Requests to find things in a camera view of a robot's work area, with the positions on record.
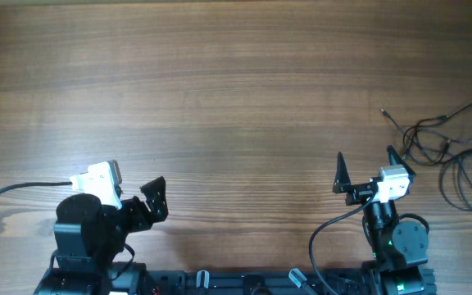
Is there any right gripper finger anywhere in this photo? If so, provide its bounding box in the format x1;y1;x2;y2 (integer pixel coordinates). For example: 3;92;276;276
387;145;416;183
333;152;351;193

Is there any thin black cable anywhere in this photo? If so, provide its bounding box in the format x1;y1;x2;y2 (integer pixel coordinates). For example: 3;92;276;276
379;93;472;167

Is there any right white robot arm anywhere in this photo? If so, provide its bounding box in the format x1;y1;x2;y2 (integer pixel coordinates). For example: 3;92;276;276
333;145;437;294

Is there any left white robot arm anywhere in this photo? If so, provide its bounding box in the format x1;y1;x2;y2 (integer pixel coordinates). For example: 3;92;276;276
34;176;168;295

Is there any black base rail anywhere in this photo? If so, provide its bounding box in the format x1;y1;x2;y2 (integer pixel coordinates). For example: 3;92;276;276
149;268;438;295

